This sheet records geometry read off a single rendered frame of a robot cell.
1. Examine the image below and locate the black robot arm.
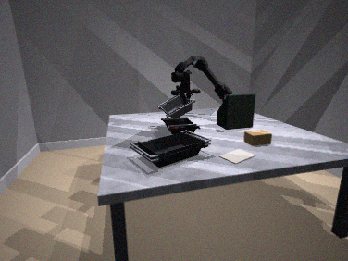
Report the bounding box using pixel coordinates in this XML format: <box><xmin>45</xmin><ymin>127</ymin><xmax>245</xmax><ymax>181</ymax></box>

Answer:
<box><xmin>171</xmin><ymin>56</ymin><xmax>232</xmax><ymax>102</ymax></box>

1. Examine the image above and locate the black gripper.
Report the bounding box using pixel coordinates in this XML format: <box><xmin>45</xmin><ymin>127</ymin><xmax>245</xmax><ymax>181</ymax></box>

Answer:
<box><xmin>171</xmin><ymin>81</ymin><xmax>200</xmax><ymax>104</ymax></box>

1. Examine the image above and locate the white flat square pad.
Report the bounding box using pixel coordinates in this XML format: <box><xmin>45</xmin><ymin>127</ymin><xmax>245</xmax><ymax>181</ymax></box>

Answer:
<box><xmin>219</xmin><ymin>149</ymin><xmax>256</xmax><ymax>164</ymax></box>

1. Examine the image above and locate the small brown box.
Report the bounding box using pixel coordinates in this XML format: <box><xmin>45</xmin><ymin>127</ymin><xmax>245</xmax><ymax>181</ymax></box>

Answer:
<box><xmin>243</xmin><ymin>130</ymin><xmax>272</xmax><ymax>146</ymax></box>

